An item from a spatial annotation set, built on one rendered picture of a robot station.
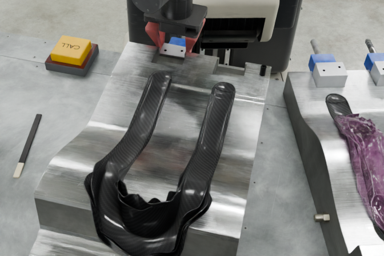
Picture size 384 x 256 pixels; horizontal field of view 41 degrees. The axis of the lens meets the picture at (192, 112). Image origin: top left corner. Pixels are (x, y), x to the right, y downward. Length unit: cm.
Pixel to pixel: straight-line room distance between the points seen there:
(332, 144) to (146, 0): 36
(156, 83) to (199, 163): 19
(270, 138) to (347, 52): 160
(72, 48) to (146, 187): 44
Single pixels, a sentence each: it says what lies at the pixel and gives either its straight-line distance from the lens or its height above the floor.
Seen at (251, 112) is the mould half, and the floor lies 89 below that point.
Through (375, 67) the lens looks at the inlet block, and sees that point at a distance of 98.
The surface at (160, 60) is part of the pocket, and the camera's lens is 94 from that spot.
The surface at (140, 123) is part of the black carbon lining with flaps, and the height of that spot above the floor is 88.
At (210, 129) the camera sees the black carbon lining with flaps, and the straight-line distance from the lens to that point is 80.
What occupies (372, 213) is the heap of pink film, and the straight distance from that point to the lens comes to 75.
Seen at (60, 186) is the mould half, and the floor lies 93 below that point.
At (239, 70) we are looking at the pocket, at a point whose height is 87.
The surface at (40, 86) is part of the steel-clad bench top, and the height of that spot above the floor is 80.
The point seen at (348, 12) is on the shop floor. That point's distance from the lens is 273.
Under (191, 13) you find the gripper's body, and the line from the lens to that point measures 93.
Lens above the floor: 147
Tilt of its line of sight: 46 degrees down
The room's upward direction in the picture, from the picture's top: 3 degrees clockwise
